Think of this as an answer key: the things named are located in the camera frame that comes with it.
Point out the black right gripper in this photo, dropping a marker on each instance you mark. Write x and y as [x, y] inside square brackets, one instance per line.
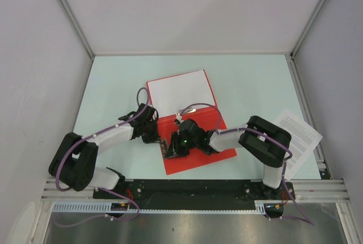
[174, 146]

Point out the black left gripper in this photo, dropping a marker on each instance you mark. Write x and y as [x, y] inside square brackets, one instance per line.
[155, 137]

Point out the text printed paper sheet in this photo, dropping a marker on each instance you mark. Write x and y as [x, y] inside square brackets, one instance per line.
[304, 140]

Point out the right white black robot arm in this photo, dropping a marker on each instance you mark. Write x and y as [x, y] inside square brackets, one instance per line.
[267, 142]

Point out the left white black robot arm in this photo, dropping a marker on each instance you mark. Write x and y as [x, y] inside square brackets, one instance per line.
[74, 164]

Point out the metal folder clip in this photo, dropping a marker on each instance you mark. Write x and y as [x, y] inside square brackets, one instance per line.
[187, 110]
[163, 146]

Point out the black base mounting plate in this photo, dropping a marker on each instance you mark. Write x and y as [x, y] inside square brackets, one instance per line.
[139, 189]

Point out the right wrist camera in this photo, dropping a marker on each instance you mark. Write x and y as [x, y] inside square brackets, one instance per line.
[178, 119]

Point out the white slotted cable duct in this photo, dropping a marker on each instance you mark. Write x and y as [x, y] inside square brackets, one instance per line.
[117, 208]

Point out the aluminium frame rail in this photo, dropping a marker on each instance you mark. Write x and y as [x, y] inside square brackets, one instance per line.
[306, 191]

